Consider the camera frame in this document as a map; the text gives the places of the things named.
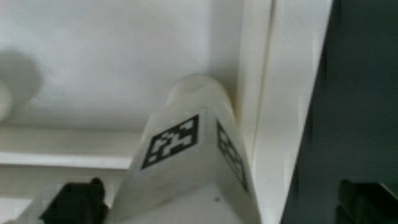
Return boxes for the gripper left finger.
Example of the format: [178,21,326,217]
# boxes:
[16,178,112,224]

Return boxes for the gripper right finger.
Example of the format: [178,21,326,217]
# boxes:
[334,180,398,224]

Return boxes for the white square tabletop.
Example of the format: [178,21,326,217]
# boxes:
[0,0,262,168]

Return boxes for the white U-shaped obstacle fence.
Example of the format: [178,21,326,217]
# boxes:
[0,0,333,224]

